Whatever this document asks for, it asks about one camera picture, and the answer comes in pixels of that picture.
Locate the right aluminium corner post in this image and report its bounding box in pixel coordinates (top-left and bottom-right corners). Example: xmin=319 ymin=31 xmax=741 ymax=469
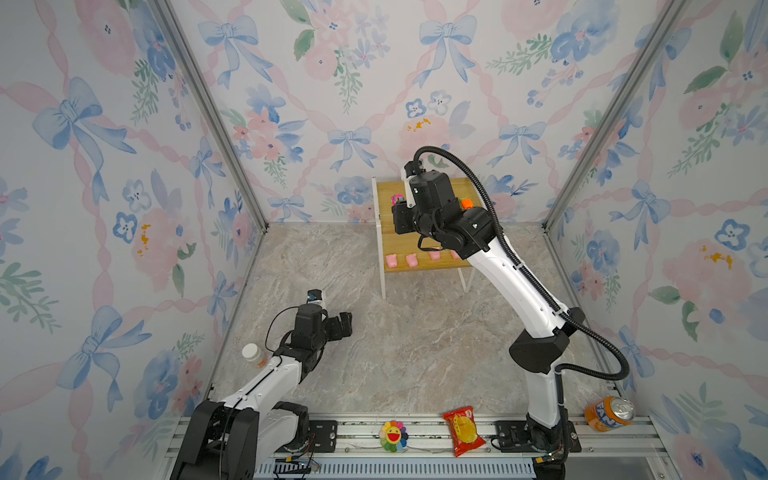
xmin=542 ymin=0 xmax=689 ymax=234

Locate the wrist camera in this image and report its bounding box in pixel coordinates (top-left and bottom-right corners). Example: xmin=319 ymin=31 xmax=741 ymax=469
xmin=306 ymin=289 xmax=323 ymax=304
xmin=401 ymin=159 xmax=424 ymax=208

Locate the aluminium corner post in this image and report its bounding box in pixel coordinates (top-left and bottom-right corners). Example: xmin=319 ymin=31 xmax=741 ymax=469
xmin=148 ymin=0 xmax=268 ymax=234
xmin=542 ymin=0 xmax=689 ymax=234

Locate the left aluminium corner post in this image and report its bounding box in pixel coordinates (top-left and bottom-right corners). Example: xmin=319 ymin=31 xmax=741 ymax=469
xmin=148 ymin=0 xmax=268 ymax=234

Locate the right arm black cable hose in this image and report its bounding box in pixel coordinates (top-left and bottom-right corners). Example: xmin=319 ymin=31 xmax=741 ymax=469
xmin=412 ymin=145 xmax=631 ymax=382

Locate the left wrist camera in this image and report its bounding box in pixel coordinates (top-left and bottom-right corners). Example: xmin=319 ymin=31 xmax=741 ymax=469
xmin=306 ymin=289 xmax=323 ymax=304

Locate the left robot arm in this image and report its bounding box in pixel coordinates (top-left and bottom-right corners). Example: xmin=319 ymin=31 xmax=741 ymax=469
xmin=170 ymin=290 xmax=353 ymax=479

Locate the orange drink can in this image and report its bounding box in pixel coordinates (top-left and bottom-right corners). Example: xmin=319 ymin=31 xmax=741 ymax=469
xmin=585 ymin=396 xmax=636 ymax=432

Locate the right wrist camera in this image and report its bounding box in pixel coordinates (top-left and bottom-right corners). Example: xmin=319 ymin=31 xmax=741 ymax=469
xmin=401 ymin=159 xmax=424 ymax=208

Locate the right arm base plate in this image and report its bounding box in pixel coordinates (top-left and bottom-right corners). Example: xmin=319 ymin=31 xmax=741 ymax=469
xmin=492 ymin=420 xmax=582 ymax=455

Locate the aluminium front rail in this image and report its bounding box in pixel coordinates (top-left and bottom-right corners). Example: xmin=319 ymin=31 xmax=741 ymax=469
xmin=157 ymin=413 xmax=674 ymax=480

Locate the red snack bag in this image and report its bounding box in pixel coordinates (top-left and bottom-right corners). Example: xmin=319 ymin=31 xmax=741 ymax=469
xmin=442 ymin=406 xmax=486 ymax=457

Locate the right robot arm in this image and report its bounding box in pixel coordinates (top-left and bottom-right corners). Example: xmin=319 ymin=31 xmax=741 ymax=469
xmin=392 ymin=167 xmax=630 ymax=458

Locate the rainbow smiling flower toy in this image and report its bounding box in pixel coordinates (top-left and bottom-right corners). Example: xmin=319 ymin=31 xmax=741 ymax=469
xmin=379 ymin=420 xmax=409 ymax=453

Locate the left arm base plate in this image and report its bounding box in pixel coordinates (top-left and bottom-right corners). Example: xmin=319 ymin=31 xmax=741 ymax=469
xmin=277 ymin=420 xmax=338 ymax=455

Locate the wooden two-tier shelf white frame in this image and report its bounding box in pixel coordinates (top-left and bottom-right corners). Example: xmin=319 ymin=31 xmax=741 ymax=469
xmin=372 ymin=176 xmax=483 ymax=297

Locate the white cap bottle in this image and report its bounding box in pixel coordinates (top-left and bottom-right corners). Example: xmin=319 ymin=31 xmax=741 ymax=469
xmin=241 ymin=343 xmax=267 ymax=368

